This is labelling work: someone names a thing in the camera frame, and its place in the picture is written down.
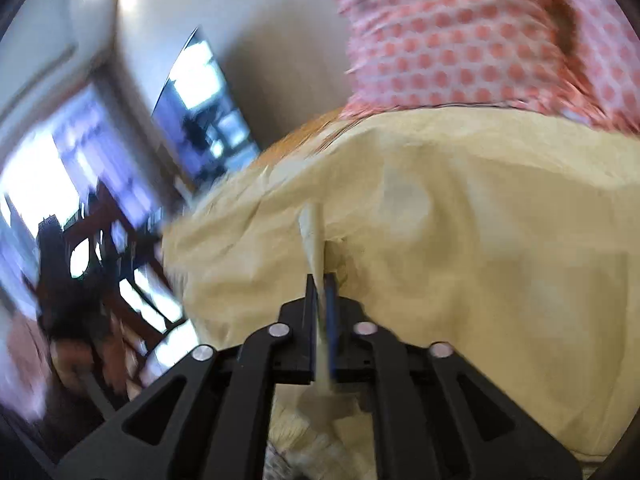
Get pink polka dot pillow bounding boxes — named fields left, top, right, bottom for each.
left=334, top=0, right=592, bottom=117
left=564, top=0, right=639, bottom=134

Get beige khaki pants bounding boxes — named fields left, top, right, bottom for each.
left=162, top=107, right=639, bottom=463

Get black flat screen television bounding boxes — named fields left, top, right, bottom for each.
left=152, top=28, right=260, bottom=188

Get purple window curtains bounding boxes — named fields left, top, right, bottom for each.
left=1, top=87, right=160, bottom=318

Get yellow patterned bedspread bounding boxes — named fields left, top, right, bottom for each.
left=262, top=107, right=639, bottom=479

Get dark wooden chair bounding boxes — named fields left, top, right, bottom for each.
left=32, top=182, right=186, bottom=417

